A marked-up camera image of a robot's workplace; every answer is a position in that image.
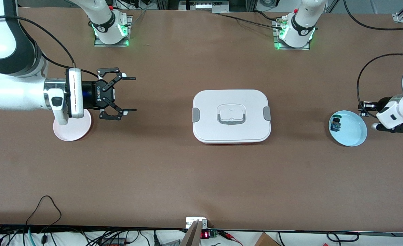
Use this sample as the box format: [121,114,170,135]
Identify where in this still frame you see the white lidded box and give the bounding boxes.
[192,90,272,145]

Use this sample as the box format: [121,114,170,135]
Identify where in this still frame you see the brown cardboard box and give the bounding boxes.
[254,232,280,246]

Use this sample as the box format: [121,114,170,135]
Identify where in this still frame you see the light blue round plate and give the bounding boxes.
[328,110,368,147]

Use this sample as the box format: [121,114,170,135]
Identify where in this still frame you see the pink round plate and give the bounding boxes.
[53,109,92,142]

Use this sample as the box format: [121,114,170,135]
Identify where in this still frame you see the white power strip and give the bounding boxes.
[179,0,229,13]

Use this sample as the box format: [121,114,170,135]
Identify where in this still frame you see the white table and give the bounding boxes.
[0,230,403,246]

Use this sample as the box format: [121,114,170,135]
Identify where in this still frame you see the red clip leads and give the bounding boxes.
[218,230,244,246]

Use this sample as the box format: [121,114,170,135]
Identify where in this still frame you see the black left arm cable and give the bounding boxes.
[343,0,403,110]

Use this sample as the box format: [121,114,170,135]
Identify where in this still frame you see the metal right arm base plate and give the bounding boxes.
[94,15,133,47]

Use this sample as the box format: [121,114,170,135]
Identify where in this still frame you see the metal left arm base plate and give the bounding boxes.
[273,17,310,51]

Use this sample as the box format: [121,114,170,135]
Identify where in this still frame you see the thin black cable loop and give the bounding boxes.
[25,195,62,236]

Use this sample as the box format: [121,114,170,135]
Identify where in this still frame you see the white metal bracket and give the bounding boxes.
[186,217,209,229]

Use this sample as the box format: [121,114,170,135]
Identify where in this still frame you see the black base connector cable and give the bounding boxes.
[217,11,284,30]

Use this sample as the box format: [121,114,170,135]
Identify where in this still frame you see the tan camera stand beam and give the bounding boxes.
[179,220,203,246]

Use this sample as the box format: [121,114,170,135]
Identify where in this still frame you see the teal cable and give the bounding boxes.
[23,227,35,246]

